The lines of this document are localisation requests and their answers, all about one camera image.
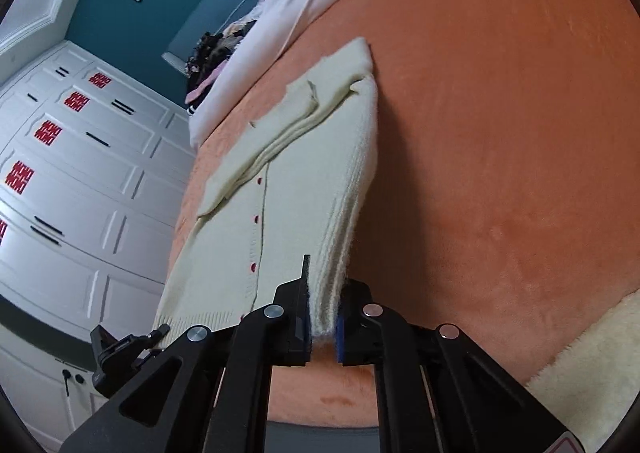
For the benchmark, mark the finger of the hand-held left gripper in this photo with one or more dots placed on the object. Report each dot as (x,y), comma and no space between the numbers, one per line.
(102,358)
(150,339)

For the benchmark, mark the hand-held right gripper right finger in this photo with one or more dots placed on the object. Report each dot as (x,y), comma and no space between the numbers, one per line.
(341,339)

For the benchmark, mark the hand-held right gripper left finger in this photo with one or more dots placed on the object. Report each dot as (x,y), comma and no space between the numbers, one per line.
(299,333)

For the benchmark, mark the cream knitted cardigan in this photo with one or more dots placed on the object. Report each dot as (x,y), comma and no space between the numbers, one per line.
(280,193)

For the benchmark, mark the pile of dark clothes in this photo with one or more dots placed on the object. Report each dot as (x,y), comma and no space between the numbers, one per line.
(212,48)

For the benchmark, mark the grey bed base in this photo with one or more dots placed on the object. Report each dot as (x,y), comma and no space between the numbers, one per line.
(322,438)

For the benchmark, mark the red paper wardrobe sticker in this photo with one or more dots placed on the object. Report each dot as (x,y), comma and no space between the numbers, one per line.
(99,78)
(2,232)
(76,99)
(19,175)
(48,131)

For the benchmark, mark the white panelled wardrobe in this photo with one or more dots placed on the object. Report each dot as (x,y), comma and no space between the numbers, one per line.
(85,183)

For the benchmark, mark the orange plush blanket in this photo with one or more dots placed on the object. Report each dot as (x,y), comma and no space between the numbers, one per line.
(475,133)

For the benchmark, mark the pink garment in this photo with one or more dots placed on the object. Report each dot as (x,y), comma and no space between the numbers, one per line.
(202,85)

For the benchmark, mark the pale pink duvet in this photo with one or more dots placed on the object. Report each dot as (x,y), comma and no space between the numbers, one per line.
(260,48)

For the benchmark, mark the blue upholstered headboard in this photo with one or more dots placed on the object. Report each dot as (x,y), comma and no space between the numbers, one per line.
(210,18)

